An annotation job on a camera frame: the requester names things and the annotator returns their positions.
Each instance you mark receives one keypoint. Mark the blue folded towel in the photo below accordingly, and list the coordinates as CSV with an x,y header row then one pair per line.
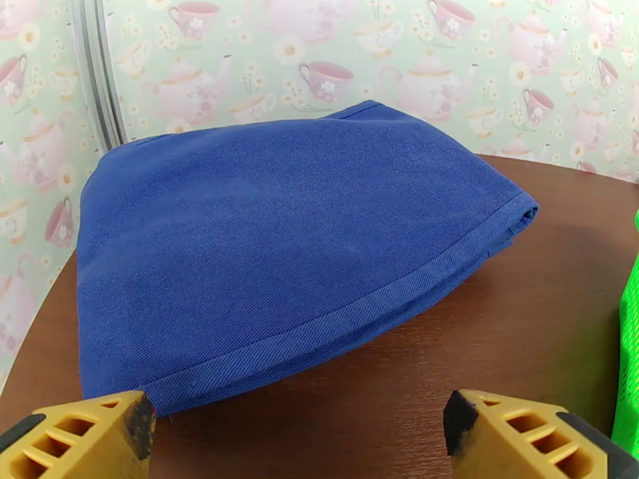
x,y
274,253

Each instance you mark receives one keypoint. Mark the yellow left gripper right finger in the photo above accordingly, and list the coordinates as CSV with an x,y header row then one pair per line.
x,y
489,442

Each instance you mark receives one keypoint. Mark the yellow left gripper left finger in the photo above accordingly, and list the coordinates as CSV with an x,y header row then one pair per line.
x,y
117,442

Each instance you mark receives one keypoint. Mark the green plastic basket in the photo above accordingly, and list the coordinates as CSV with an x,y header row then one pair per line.
x,y
630,368

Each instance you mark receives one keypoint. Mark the aluminium frame post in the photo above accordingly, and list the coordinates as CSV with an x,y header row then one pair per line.
x,y
97,68

